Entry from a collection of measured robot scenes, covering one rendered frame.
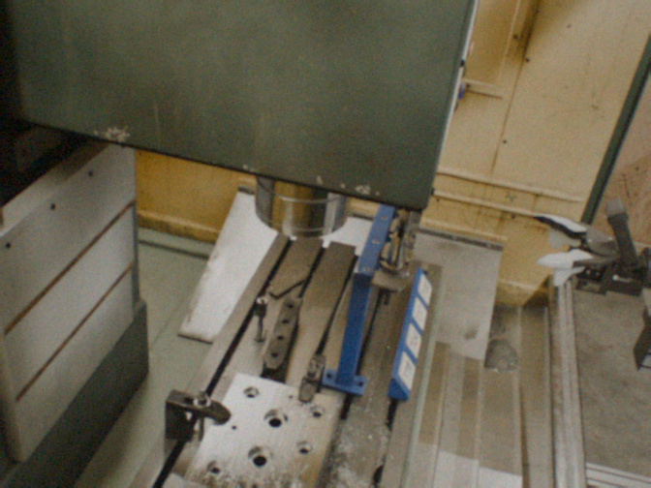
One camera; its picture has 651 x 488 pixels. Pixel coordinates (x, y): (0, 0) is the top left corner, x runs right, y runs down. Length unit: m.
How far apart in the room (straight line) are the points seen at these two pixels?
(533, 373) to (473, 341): 0.20
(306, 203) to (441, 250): 1.26
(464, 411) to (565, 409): 0.25
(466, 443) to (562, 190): 0.84
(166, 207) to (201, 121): 1.57
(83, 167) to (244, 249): 1.00
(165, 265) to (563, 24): 1.46
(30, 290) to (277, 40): 0.64
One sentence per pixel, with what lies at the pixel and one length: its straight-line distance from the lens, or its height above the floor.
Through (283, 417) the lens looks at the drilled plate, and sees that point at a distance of 1.49.
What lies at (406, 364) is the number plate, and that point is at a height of 0.94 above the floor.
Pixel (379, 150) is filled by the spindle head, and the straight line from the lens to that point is 0.98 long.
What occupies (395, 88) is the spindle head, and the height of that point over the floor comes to 1.74.
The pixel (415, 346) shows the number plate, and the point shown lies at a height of 0.93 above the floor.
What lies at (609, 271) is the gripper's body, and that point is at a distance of 1.30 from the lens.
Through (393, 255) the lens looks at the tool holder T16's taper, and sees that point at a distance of 1.49.
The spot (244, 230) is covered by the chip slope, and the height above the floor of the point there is 0.79.
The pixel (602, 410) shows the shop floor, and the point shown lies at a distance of 3.25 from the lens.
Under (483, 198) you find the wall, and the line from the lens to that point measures 2.28.
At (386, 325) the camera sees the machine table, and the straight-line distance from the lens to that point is 1.87.
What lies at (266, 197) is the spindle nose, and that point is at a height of 1.51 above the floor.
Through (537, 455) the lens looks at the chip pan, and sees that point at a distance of 2.00.
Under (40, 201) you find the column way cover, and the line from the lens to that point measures 1.30.
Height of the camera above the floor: 2.08
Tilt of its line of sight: 34 degrees down
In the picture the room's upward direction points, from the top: 8 degrees clockwise
